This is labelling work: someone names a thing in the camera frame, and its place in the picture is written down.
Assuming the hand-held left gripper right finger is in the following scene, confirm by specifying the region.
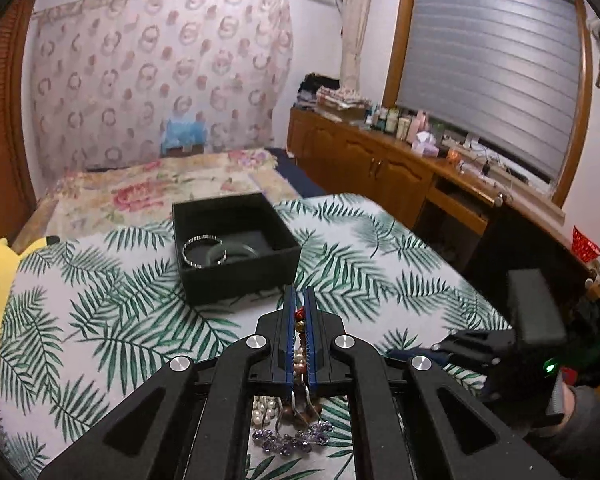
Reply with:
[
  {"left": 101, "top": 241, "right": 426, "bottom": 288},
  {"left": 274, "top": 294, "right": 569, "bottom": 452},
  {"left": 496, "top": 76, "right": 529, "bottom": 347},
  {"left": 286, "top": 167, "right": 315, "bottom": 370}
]
[{"left": 302, "top": 286, "right": 563, "bottom": 480}]

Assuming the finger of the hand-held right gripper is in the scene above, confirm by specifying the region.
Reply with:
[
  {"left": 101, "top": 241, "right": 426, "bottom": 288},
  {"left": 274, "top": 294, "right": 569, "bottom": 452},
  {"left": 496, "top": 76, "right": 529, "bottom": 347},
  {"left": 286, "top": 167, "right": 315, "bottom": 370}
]
[{"left": 385, "top": 329, "right": 518, "bottom": 376}]

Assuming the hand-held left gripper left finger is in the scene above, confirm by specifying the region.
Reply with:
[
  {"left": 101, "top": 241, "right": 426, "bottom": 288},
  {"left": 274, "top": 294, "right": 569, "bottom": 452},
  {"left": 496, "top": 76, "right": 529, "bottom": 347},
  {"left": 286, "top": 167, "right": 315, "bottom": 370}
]
[{"left": 39, "top": 285, "right": 301, "bottom": 480}]

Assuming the brown wooden bead bracelet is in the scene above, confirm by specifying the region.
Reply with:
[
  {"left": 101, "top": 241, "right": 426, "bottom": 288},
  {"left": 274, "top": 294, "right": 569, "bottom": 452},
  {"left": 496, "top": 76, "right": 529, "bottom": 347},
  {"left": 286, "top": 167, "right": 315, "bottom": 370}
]
[{"left": 279, "top": 309, "right": 327, "bottom": 425}]

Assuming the black jewelry box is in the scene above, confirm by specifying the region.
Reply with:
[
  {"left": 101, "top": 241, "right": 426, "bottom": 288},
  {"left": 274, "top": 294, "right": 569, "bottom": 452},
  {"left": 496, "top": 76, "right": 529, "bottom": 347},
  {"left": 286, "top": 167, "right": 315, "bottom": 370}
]
[{"left": 172, "top": 191, "right": 302, "bottom": 307}]

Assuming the purple crystal flower necklace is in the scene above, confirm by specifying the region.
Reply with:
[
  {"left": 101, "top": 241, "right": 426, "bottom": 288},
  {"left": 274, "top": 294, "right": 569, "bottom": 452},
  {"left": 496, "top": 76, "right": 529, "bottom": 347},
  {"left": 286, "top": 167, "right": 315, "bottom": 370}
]
[{"left": 251, "top": 420, "right": 335, "bottom": 457}]

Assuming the person's right forearm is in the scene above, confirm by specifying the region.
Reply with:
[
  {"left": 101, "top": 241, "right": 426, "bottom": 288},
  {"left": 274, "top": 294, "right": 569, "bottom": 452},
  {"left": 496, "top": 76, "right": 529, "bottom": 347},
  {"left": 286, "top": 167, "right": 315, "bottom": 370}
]
[{"left": 527, "top": 382, "right": 600, "bottom": 476}]

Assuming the red plastic basket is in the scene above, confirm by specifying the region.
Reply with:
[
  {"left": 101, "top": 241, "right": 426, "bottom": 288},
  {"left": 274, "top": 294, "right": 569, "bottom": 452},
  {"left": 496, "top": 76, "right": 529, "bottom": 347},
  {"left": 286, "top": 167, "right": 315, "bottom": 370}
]
[{"left": 572, "top": 225, "right": 600, "bottom": 264}]

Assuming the green jade bangle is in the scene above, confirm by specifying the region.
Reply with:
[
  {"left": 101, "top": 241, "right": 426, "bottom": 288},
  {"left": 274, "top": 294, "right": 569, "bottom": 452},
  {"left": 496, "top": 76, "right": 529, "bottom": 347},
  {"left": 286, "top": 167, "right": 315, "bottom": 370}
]
[{"left": 207, "top": 244, "right": 257, "bottom": 265}]

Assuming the silver bangle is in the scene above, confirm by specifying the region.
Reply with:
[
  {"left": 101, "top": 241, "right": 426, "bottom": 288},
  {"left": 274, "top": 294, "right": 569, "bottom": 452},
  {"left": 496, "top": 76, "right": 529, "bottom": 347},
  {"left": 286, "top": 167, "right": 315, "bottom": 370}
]
[{"left": 182, "top": 235, "right": 229, "bottom": 267}]

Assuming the dark blue bed sheet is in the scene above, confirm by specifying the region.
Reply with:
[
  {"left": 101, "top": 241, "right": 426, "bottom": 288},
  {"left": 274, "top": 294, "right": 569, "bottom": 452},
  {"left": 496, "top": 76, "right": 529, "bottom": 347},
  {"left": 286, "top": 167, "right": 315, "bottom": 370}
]
[{"left": 265, "top": 147, "right": 327, "bottom": 200}]

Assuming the green leaf print cloth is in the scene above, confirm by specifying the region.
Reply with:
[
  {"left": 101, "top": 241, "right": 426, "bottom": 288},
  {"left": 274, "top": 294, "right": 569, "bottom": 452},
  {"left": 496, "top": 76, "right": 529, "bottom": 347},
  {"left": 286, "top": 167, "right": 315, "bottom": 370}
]
[{"left": 0, "top": 192, "right": 513, "bottom": 480}]

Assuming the wooden sideboard cabinet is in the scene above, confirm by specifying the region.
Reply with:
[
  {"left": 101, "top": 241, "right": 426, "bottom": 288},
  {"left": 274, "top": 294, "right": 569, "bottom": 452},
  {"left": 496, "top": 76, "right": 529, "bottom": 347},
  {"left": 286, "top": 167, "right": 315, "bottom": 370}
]
[{"left": 286, "top": 105, "right": 596, "bottom": 286}]

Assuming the pink tissue box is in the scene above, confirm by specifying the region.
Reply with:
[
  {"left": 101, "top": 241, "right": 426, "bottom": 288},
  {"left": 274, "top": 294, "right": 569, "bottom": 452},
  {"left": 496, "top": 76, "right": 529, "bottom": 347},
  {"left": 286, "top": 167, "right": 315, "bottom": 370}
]
[{"left": 411, "top": 130, "right": 441, "bottom": 157}]

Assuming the floral blanket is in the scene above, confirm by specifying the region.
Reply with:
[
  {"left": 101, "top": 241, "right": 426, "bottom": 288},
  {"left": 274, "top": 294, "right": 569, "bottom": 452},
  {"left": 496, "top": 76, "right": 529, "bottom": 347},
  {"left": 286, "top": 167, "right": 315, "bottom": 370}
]
[{"left": 10, "top": 149, "right": 301, "bottom": 256}]

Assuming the group of cosmetic bottles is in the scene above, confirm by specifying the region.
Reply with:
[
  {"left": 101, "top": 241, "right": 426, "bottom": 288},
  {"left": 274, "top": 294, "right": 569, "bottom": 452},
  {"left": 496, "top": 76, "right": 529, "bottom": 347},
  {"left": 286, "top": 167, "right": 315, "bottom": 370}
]
[{"left": 365, "top": 102, "right": 431, "bottom": 142}]

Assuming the blue plush on chair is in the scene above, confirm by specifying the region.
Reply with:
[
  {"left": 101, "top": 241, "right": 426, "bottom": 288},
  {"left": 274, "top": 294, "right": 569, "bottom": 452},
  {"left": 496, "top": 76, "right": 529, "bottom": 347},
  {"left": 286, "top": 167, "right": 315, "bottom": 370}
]
[{"left": 160, "top": 116, "right": 210, "bottom": 151}]

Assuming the floral folded cloth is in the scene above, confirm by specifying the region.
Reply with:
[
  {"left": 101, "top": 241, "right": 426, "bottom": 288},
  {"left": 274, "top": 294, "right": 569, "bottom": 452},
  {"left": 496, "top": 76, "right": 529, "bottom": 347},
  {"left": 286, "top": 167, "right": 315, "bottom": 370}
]
[{"left": 316, "top": 85, "right": 373, "bottom": 113}]

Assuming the dark folded clothes stack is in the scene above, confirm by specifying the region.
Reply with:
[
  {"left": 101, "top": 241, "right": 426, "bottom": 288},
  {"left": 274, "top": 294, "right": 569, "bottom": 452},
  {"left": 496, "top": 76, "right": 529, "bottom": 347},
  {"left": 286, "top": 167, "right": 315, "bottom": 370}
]
[{"left": 297, "top": 74, "right": 341, "bottom": 108}]

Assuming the grey window blind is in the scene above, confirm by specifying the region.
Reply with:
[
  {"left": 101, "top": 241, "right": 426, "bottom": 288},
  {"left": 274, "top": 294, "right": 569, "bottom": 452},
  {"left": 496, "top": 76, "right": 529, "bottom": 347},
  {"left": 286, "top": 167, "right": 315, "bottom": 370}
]
[{"left": 395, "top": 0, "right": 581, "bottom": 183}]

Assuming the cream narrow curtain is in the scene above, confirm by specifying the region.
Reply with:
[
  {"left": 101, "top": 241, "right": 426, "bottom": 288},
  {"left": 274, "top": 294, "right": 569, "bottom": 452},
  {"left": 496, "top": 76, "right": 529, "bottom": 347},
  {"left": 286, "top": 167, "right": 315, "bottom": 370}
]
[{"left": 337, "top": 0, "right": 376, "bottom": 92}]

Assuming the wooden louvered wardrobe door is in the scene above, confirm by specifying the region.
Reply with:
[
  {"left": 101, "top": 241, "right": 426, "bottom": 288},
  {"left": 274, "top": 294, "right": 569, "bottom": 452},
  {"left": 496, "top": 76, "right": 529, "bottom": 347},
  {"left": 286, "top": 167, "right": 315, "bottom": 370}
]
[{"left": 0, "top": 0, "right": 38, "bottom": 246}]

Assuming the ring patterned sheer curtain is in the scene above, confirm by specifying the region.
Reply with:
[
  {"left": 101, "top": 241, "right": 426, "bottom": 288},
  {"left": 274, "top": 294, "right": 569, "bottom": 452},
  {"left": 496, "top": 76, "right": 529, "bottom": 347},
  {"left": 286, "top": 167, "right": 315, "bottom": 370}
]
[{"left": 30, "top": 0, "right": 295, "bottom": 181}]

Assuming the wooden window frame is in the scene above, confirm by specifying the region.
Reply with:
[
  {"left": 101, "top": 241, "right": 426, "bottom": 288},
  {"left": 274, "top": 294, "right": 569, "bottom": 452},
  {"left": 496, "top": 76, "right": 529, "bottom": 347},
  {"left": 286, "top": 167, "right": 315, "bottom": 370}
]
[{"left": 382, "top": 0, "right": 595, "bottom": 208}]

